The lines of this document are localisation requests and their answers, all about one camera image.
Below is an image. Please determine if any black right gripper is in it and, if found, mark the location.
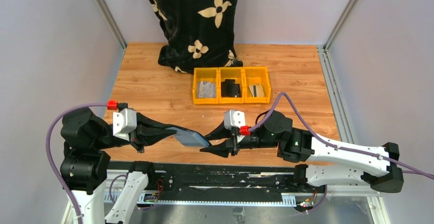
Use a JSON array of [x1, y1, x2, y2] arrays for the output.
[[200, 119, 279, 158]]

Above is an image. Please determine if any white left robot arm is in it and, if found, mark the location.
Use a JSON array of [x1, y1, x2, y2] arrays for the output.
[[60, 103, 176, 223]]

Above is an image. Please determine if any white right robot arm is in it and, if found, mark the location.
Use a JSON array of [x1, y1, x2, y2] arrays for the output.
[[200, 110, 404, 193]]

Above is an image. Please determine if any yellow plastic bin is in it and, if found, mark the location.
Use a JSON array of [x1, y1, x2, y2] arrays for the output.
[[192, 66, 271, 105]]

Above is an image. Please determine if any black floral blanket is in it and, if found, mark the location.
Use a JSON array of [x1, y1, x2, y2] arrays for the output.
[[149, 0, 243, 74]]

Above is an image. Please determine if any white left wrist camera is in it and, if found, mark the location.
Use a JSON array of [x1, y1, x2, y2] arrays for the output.
[[106, 100, 137, 142]]

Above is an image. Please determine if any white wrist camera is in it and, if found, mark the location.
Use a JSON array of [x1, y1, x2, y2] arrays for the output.
[[223, 109, 251, 136], [106, 100, 137, 142]]

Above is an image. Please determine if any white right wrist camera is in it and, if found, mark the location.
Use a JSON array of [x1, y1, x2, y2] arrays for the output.
[[223, 109, 251, 136]]

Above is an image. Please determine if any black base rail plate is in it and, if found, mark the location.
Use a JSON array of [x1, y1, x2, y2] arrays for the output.
[[115, 161, 363, 205]]

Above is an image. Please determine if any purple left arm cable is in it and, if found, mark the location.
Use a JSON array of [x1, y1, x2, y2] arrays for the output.
[[46, 103, 109, 224]]

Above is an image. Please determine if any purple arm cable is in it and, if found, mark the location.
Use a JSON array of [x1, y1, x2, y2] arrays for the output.
[[46, 103, 109, 224], [247, 92, 434, 213]]

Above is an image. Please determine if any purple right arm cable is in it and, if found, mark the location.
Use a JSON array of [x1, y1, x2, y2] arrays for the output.
[[247, 92, 434, 213]]

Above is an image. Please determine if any aluminium frame rail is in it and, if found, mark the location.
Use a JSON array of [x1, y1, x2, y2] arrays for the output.
[[95, 0, 127, 51]]

